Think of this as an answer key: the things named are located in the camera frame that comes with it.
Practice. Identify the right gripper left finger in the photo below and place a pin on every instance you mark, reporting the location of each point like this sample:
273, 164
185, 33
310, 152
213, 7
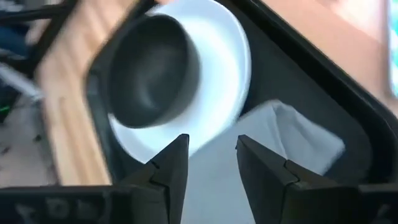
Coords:
168, 186

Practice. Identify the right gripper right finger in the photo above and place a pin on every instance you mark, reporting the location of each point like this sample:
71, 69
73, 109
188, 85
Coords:
267, 193

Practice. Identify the grey napkin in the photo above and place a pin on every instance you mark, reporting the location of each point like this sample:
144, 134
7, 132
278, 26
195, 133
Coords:
280, 130

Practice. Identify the black bowl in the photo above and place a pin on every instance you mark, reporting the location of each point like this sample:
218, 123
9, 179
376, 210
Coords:
149, 71

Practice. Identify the black serving tray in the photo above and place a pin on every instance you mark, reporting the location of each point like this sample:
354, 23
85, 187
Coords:
280, 77

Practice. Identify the white round plate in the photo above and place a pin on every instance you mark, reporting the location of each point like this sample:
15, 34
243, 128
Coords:
224, 77

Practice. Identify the black aluminium table frame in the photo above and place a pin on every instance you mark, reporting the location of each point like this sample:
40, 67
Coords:
37, 14

